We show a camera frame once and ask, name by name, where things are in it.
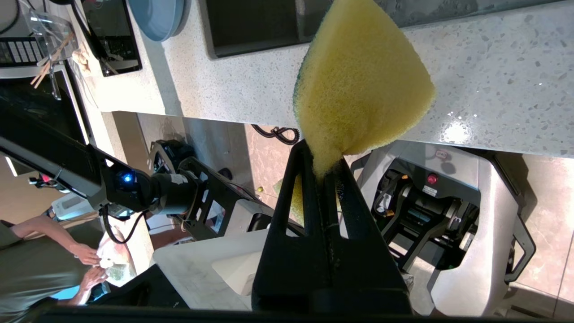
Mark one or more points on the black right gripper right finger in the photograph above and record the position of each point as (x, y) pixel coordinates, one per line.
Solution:
(372, 278)

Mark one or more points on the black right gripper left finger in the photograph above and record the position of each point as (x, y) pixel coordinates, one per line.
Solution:
(287, 278)

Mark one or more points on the white plastic bag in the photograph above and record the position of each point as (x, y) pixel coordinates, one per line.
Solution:
(116, 269)

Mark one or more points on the yellow and green sponge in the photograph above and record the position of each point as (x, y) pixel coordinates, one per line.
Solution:
(358, 80)

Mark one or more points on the person's right forearm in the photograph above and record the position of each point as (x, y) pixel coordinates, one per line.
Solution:
(74, 296)

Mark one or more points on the person's left forearm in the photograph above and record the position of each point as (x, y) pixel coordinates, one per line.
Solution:
(49, 231)

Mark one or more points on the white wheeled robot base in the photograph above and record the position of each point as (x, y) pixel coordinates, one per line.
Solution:
(484, 251)

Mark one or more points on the stainless steel sink basin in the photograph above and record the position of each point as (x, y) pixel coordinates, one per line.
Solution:
(251, 27)

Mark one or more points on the person's right hand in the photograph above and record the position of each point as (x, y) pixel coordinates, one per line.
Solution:
(95, 279)

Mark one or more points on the person's left hand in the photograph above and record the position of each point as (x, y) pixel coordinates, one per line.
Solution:
(86, 253)

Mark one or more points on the white plastic device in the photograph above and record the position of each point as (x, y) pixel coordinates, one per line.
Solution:
(71, 206)

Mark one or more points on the person in olive shirt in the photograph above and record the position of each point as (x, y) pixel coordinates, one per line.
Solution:
(27, 269)

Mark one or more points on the blue-grey plate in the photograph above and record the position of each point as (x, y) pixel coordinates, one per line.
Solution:
(157, 20)

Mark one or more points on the black induction cooktop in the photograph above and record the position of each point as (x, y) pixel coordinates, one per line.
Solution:
(112, 40)

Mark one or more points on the black glass appliance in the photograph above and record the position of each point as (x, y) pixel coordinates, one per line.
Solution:
(36, 103)

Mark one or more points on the wooden chopstick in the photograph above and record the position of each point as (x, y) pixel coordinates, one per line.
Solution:
(51, 66)
(47, 65)

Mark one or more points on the clear plastic container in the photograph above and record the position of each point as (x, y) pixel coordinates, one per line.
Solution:
(54, 27)

